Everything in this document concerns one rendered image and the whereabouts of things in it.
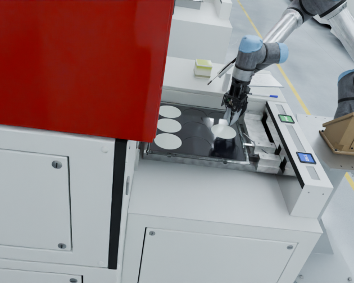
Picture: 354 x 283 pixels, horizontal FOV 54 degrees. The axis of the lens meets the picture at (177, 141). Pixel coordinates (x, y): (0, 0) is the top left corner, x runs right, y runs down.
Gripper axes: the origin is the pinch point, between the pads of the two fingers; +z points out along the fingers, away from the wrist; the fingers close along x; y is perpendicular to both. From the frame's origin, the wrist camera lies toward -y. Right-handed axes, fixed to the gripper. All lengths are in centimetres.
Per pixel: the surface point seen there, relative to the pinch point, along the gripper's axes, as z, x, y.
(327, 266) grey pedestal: 90, 67, -43
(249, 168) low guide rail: 8.1, 15.4, 13.5
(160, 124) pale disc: 1.6, -21.0, 20.6
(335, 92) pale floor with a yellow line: 92, 28, -322
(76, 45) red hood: -48, -6, 80
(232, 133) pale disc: 1.5, 3.4, 5.7
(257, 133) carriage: 3.5, 10.9, -5.0
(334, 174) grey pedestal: 24, 46, -32
